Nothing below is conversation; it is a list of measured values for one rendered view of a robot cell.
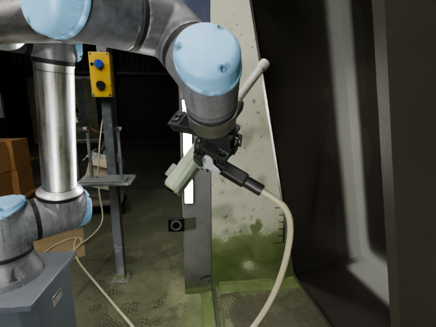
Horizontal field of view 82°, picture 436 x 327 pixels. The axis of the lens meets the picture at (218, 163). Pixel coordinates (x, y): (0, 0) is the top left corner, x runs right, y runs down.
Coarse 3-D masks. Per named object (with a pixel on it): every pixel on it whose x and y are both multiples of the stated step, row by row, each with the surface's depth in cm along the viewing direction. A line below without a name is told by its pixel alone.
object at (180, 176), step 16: (256, 80) 75; (240, 96) 72; (240, 112) 72; (192, 160) 63; (176, 176) 61; (192, 176) 64; (224, 176) 64; (240, 176) 62; (176, 192) 60; (256, 192) 61
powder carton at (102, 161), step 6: (96, 150) 309; (96, 156) 282; (102, 156) 284; (96, 162) 281; (102, 162) 283; (96, 168) 286; (102, 168) 288; (96, 174) 288; (102, 174) 289; (102, 186) 292
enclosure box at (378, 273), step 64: (256, 0) 91; (320, 0) 94; (384, 0) 38; (320, 64) 99; (384, 64) 41; (320, 128) 104; (384, 128) 44; (320, 192) 110; (384, 192) 47; (320, 256) 117; (384, 256) 104; (384, 320) 87
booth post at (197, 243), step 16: (192, 0) 135; (208, 0) 136; (208, 16) 138; (208, 176) 155; (208, 192) 157; (192, 208) 158; (208, 208) 159; (208, 224) 161; (192, 240) 162; (208, 240) 163; (192, 256) 164; (208, 256) 166; (192, 272) 167; (208, 272) 168; (192, 288) 169; (208, 288) 170
